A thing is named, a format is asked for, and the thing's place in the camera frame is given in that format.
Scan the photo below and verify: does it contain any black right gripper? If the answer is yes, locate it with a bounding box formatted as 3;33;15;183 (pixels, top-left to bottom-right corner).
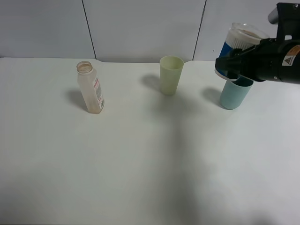
215;38;300;84

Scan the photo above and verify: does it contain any blue sleeved coffee cup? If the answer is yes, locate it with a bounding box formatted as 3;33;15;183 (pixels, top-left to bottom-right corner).
214;22;270;80

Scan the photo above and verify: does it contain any clear plastic drink bottle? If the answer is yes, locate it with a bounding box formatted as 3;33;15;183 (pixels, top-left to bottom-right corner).
76;61;104;114

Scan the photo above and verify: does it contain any teal plastic cup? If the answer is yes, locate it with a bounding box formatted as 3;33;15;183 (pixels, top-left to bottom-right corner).
220;77;254;110

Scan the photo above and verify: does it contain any pale green plastic cup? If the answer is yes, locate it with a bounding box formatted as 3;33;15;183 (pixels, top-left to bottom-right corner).
159;56;184;95

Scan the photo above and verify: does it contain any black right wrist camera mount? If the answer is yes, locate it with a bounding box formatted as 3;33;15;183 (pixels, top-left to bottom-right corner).
268;2;300;43

